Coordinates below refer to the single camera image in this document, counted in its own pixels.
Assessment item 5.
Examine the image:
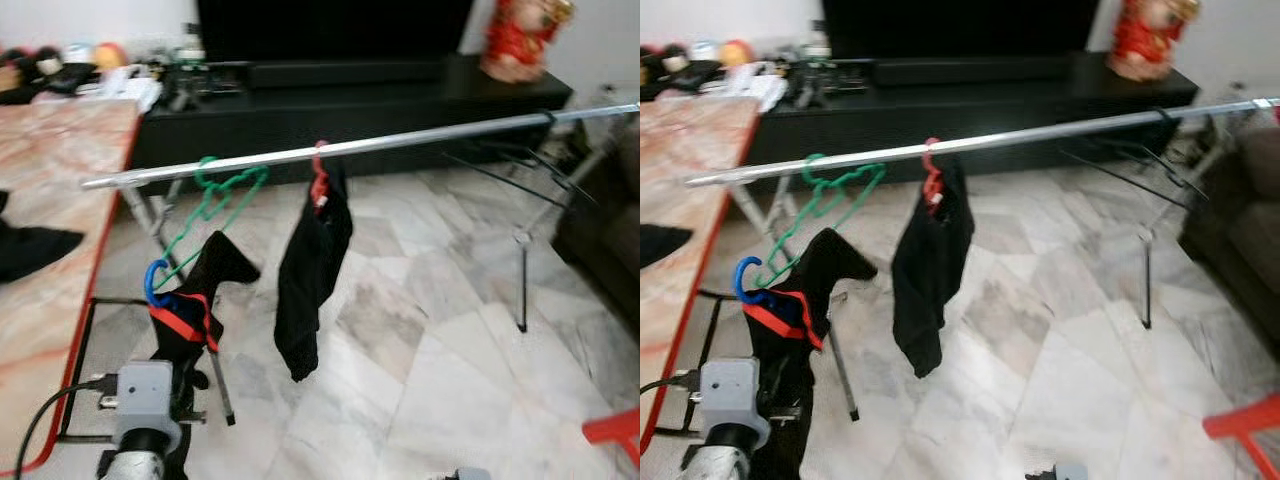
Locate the blue plastic hanger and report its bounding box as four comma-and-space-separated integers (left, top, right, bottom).
144, 258, 213, 323
734, 255, 802, 327

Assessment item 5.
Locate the black garment red trim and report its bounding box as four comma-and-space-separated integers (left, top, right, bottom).
742, 227, 879, 480
148, 230, 263, 480

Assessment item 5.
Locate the green plastic hanger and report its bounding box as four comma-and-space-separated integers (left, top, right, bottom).
164, 156, 270, 292
764, 152, 887, 292

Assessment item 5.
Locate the red plastic hanger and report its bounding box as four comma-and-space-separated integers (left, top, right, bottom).
921, 137, 947, 217
309, 139, 332, 217

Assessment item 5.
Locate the red plastic stool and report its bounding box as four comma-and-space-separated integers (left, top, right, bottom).
1202, 392, 1280, 471
581, 407, 640, 469

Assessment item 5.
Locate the plain black garment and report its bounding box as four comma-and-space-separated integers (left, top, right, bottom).
891, 158, 975, 380
274, 160, 354, 384

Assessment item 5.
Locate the crumpled black cloth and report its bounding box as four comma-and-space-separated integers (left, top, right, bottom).
640, 224, 693, 269
0, 190, 87, 285

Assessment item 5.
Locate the dark brown sofa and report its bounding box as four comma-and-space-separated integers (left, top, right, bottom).
552, 128, 640, 343
1178, 125, 1280, 363

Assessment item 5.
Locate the marble table red edge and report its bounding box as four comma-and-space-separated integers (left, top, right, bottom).
0, 98, 151, 477
640, 95, 763, 456

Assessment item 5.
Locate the white plastic bag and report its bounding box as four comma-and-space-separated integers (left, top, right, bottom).
724, 62, 791, 113
98, 64, 164, 114

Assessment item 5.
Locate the silver metal clothes rack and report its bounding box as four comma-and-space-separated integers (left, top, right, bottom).
686, 98, 1280, 421
82, 103, 640, 426

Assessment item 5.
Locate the black plush toy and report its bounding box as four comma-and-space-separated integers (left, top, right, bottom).
640, 42, 723, 101
0, 45, 99, 107

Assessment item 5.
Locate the black TV console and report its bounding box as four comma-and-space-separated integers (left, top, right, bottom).
745, 52, 1200, 191
128, 55, 574, 193

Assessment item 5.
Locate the black soundbar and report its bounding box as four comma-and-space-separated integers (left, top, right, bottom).
247, 59, 448, 91
874, 56, 1073, 87

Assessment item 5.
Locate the black television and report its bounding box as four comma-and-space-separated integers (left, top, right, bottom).
821, 0, 1103, 59
195, 0, 477, 64

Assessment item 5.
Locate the red gold figurine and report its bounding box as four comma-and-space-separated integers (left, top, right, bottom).
479, 0, 577, 84
1106, 0, 1202, 83

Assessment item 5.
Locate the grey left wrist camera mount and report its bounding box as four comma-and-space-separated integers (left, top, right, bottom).
699, 357, 772, 451
113, 361, 184, 453

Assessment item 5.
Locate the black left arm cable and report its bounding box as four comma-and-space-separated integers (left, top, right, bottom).
640, 370, 703, 396
14, 376, 123, 479

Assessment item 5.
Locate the black wire hanger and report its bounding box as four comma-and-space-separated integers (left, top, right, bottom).
1058, 106, 1207, 201
443, 110, 599, 209

